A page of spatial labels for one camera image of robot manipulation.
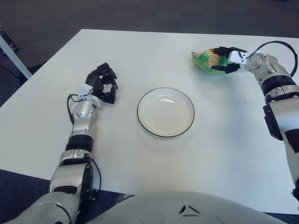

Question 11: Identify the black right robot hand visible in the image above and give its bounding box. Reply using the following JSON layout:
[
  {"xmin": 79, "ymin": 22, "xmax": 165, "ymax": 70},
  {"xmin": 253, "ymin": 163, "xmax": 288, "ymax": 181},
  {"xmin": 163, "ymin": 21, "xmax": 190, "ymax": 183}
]
[{"xmin": 211, "ymin": 46, "xmax": 246, "ymax": 75}]

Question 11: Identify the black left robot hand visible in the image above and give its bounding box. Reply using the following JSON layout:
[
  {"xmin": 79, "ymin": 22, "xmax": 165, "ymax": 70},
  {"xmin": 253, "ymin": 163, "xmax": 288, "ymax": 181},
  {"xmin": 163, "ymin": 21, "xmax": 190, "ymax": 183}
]
[{"xmin": 85, "ymin": 62, "xmax": 119, "ymax": 105}]

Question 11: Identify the green chips snack bag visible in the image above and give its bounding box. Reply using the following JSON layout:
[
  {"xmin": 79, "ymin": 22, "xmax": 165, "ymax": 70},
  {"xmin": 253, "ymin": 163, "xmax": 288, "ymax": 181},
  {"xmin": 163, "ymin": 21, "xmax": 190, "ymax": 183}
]
[{"xmin": 191, "ymin": 48, "xmax": 243, "ymax": 76}]

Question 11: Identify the white plate with black rim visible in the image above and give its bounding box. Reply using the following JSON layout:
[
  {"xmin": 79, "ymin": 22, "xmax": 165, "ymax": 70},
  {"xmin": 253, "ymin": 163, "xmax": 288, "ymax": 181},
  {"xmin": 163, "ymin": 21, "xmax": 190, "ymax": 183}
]
[{"xmin": 136, "ymin": 87, "xmax": 195, "ymax": 139}]

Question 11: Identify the right wrist white connector box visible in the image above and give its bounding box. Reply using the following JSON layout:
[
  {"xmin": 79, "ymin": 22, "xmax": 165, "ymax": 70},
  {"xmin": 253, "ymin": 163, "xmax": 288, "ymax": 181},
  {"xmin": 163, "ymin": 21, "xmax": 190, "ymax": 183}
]
[{"xmin": 228, "ymin": 50, "xmax": 249, "ymax": 65}]

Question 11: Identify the wrist white connector box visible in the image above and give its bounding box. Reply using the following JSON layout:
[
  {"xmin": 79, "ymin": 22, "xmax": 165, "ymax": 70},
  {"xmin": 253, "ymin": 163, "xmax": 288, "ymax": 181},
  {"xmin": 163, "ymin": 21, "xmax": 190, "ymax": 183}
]
[
  {"xmin": 228, "ymin": 50, "xmax": 249, "ymax": 65},
  {"xmin": 78, "ymin": 85, "xmax": 92, "ymax": 98}
]

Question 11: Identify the left wrist white connector box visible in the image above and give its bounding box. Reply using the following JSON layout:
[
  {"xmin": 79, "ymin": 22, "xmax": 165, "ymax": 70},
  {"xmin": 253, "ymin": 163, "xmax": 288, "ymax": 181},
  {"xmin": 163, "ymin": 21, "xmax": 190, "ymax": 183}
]
[{"xmin": 78, "ymin": 85, "xmax": 92, "ymax": 98}]

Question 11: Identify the white desk leg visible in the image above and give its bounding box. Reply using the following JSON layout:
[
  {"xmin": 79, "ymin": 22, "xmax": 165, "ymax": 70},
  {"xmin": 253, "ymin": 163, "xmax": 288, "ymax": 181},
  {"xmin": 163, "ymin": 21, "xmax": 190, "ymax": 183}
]
[{"xmin": 0, "ymin": 35, "xmax": 33, "ymax": 80}]

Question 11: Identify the black floor object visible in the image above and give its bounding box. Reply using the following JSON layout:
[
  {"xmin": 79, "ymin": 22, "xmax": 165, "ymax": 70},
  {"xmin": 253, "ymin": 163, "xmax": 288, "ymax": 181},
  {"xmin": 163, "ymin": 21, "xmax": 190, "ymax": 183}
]
[{"xmin": 0, "ymin": 31, "xmax": 19, "ymax": 56}]

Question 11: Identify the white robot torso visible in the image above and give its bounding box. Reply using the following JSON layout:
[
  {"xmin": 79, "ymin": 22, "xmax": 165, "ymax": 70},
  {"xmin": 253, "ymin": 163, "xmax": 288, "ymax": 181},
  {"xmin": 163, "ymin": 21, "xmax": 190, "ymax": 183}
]
[{"xmin": 78, "ymin": 190, "xmax": 281, "ymax": 224}]

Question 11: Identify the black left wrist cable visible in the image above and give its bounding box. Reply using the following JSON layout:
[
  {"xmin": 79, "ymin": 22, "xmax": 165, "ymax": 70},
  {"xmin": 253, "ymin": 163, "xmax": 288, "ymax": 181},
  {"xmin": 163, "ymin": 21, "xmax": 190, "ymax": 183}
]
[{"xmin": 66, "ymin": 93, "xmax": 85, "ymax": 122}]

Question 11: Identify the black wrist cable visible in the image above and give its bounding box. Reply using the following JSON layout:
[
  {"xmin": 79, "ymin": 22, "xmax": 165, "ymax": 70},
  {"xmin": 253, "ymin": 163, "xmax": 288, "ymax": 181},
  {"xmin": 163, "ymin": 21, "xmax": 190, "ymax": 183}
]
[
  {"xmin": 247, "ymin": 41, "xmax": 299, "ymax": 77},
  {"xmin": 66, "ymin": 93, "xmax": 85, "ymax": 122}
]

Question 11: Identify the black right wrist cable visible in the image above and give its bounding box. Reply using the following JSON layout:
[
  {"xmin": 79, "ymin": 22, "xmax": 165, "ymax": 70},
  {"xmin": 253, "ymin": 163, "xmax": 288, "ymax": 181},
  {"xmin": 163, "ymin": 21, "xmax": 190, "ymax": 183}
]
[{"xmin": 247, "ymin": 41, "xmax": 299, "ymax": 77}]

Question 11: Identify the black left elbow cable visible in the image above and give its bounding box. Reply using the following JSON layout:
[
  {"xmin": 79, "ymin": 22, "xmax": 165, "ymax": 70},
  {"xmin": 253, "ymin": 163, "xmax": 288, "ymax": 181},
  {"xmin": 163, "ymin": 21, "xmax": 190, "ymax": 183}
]
[{"xmin": 90, "ymin": 156, "xmax": 102, "ymax": 191}]

